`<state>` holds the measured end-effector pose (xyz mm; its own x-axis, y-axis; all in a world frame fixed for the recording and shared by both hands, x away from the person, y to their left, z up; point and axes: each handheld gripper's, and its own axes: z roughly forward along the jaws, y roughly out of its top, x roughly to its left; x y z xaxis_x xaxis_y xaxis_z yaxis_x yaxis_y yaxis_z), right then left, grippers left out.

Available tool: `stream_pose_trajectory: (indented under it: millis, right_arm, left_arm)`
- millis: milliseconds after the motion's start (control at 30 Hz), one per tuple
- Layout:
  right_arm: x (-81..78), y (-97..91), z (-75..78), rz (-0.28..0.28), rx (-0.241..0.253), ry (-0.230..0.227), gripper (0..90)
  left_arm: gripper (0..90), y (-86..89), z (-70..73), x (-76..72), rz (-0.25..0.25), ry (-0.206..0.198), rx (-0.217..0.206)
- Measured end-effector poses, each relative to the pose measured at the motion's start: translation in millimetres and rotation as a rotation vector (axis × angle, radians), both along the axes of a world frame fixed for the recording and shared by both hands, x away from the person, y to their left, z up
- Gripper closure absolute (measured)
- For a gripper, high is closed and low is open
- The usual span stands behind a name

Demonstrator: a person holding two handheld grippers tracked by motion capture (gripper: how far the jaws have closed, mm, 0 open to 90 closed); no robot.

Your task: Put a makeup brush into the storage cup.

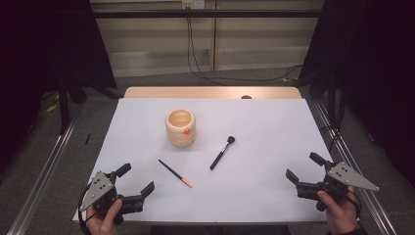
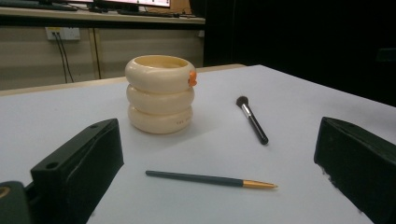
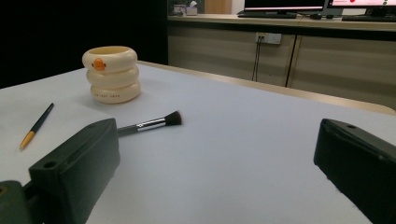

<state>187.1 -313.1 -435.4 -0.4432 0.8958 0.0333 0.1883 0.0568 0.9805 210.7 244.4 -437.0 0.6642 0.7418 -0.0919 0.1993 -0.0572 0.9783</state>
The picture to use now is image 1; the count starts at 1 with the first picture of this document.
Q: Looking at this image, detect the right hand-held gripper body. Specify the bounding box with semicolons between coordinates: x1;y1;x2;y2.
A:
295;160;381;212

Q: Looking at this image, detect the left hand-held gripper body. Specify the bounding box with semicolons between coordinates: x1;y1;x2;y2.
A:
78;169;146;226

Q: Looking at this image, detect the thin black brush orange end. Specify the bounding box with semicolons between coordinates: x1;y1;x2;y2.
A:
158;159;193;189

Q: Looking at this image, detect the cream ringed brush holder cup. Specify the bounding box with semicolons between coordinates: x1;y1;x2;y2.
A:
164;109;197;148

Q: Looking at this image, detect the black makeup brush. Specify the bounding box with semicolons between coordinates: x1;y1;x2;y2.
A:
208;135;236;171

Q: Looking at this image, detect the person's left hand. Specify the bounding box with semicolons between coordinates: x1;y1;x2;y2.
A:
85;198;123;235

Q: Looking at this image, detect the person's right hand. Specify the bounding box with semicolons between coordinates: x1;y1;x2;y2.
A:
316;185;360;235

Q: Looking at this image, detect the black metal stand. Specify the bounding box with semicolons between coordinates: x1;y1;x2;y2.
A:
58;76;70;134
327;71;338;129

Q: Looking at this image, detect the white table sheet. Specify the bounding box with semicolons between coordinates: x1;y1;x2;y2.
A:
71;97;360;224

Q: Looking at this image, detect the black curtain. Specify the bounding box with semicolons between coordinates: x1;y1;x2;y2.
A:
0;0;117;174
298;0;415;189

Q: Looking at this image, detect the dark horizontal bar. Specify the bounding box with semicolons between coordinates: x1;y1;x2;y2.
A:
92;9;324;19

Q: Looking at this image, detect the left hand-held gripper cable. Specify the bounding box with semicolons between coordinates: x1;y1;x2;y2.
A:
77;181;99;235

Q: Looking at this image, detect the hand-held gripper cable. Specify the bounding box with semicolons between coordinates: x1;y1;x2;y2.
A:
77;181;99;235
339;189;362;220

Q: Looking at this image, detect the right hand-held gripper cable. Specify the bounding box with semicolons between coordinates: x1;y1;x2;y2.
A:
339;189;362;220

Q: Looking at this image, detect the metal floor rail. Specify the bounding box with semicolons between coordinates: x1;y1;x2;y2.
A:
6;104;86;235
312;99;397;235

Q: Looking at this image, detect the black wall cable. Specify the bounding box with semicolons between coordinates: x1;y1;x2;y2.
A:
188;8;304;83
186;8;216;85

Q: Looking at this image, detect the white wall outlet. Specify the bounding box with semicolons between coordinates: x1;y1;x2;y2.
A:
181;0;206;10

